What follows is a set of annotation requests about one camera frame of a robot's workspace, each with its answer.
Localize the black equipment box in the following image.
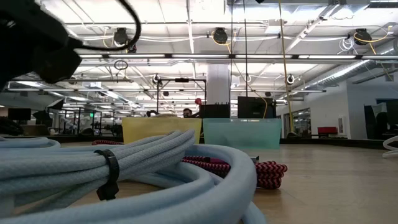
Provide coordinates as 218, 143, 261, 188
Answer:
198, 104, 231, 119

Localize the black aluminium table frame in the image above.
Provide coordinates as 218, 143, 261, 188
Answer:
0, 133, 398, 149

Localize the yellow hanging cable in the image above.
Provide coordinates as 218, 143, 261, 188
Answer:
277, 0, 295, 138

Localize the person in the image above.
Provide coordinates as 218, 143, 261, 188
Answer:
182, 108, 200, 119

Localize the black monitor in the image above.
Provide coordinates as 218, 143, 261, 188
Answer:
238, 96, 277, 119
7, 108, 32, 121

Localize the teal translucent plastic tray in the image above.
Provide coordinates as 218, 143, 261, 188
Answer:
201, 118, 283, 150

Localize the white thin cable with adapter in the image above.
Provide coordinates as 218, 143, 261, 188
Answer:
382, 135, 398, 159

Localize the black office chair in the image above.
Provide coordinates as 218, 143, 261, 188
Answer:
363, 99, 398, 139

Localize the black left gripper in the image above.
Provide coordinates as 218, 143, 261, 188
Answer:
0, 0, 83, 91

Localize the black ceiling cable reel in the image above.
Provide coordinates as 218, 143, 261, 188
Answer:
213, 27, 228, 44
113, 27, 129, 44
354, 28, 369, 46

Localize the light blue HDMI cable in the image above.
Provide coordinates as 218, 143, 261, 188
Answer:
0, 129, 268, 224
0, 136, 62, 150

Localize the red bench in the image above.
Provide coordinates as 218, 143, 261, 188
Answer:
317, 126, 338, 135

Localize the black left camera cable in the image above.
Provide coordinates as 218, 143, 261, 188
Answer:
74, 0, 142, 52

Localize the red braided USB cable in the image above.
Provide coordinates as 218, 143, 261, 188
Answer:
91, 139, 289, 190

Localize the black rig frame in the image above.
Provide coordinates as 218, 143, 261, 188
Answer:
157, 78, 208, 114

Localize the silver ventilation duct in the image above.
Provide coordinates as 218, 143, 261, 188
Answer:
306, 58, 398, 88

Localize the hanging black cable loop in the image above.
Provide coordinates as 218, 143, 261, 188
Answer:
113, 59, 129, 71

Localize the yellow translucent plastic tray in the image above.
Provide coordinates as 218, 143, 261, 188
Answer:
121, 116, 203, 146

